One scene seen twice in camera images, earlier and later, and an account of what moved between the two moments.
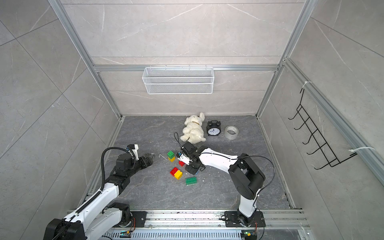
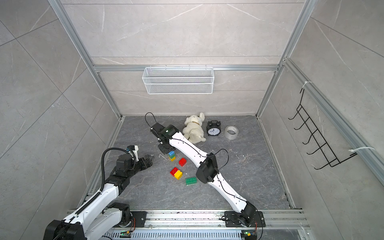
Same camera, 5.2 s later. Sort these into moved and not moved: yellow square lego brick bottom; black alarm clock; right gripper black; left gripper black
Moved: right gripper black
Not moved: yellow square lego brick bottom; left gripper black; black alarm clock
